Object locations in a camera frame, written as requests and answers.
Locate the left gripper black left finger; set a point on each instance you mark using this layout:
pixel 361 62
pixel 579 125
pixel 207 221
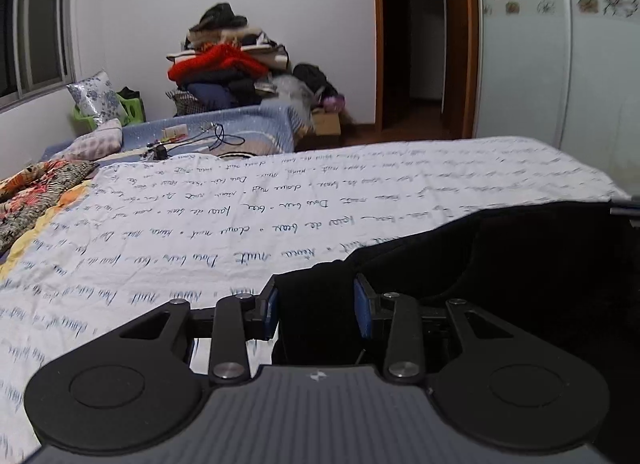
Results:
pixel 145 381

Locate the black pants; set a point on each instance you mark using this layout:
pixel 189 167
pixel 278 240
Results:
pixel 565 272

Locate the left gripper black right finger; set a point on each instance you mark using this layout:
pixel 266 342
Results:
pixel 489 379

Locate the cardboard box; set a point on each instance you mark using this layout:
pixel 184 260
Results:
pixel 326 124

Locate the blue dotted bed sheet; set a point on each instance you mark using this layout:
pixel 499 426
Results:
pixel 267 129

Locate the pile of clothes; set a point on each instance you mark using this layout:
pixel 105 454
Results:
pixel 227 63

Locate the white wardrobe with flower decals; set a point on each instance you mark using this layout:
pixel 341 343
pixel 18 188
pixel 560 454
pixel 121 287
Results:
pixel 564 72

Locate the floral orange blanket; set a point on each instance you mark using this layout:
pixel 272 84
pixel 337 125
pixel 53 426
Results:
pixel 27 195

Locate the wooden door frame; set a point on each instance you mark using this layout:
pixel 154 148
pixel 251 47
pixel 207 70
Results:
pixel 427 66

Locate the pink checkered pillow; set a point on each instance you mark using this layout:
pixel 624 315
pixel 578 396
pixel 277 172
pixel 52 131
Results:
pixel 105 140

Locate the green plastic stool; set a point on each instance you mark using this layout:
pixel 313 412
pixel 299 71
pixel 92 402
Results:
pixel 130 100

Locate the blue floral white pillow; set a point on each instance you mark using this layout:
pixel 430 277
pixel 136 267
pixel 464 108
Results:
pixel 95 99

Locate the window with grey frame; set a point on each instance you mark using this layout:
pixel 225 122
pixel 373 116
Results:
pixel 36 49

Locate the white quilt with blue script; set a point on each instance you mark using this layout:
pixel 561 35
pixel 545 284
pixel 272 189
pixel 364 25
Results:
pixel 198 228

